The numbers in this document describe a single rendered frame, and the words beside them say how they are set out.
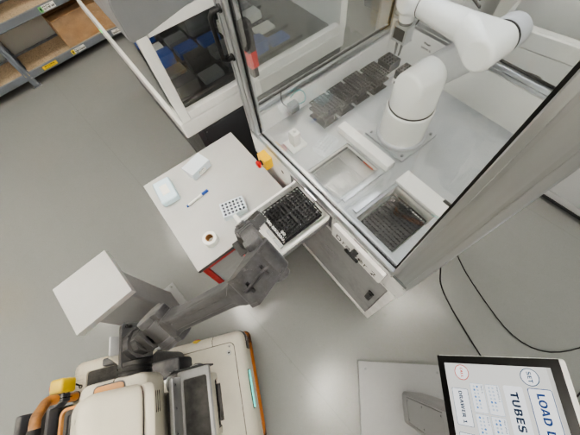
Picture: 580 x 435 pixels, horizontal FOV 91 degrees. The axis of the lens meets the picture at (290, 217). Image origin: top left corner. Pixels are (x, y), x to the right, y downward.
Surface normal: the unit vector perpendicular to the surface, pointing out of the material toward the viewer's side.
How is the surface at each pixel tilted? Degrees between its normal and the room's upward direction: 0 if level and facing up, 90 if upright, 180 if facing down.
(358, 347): 0
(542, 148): 90
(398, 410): 0
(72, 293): 0
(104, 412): 42
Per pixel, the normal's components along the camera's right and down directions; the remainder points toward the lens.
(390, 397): -0.13, -0.44
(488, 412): -0.81, -0.29
